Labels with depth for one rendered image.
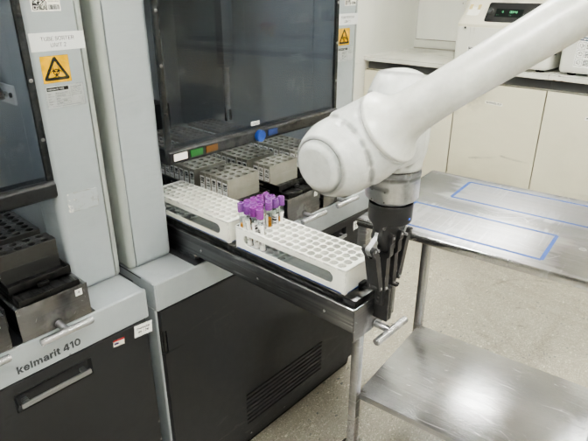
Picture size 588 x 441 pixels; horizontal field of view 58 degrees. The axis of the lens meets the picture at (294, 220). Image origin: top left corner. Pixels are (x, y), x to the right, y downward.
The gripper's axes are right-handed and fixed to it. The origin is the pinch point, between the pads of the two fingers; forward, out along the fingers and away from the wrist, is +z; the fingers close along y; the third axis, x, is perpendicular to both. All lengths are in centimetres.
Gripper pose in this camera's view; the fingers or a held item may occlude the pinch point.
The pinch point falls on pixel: (382, 301)
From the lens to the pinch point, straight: 100.3
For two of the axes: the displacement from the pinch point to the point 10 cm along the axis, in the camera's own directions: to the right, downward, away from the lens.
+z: 0.0, 9.1, 4.1
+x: 7.4, 2.7, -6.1
